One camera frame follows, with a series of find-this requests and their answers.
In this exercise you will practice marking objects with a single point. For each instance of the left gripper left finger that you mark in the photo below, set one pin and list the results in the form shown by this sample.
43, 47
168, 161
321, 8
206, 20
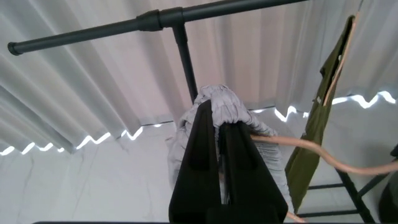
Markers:
199, 186

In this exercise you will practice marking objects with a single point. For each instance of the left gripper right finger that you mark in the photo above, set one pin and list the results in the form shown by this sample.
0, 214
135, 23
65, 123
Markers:
252, 193

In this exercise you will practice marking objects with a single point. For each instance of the pink clothes hanger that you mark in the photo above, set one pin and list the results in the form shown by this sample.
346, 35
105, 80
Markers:
339, 68
311, 146

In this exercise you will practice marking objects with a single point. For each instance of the green long-sleeved shirt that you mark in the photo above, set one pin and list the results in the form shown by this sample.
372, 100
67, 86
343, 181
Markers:
311, 137

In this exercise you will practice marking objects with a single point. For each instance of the pale grey shorts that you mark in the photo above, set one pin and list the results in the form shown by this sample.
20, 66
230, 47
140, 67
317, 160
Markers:
227, 105

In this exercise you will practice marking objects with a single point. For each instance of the black clothes rack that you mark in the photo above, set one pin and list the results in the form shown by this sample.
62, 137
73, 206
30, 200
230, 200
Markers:
93, 31

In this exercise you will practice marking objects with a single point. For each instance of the white curtain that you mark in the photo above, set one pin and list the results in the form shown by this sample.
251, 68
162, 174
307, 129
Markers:
248, 56

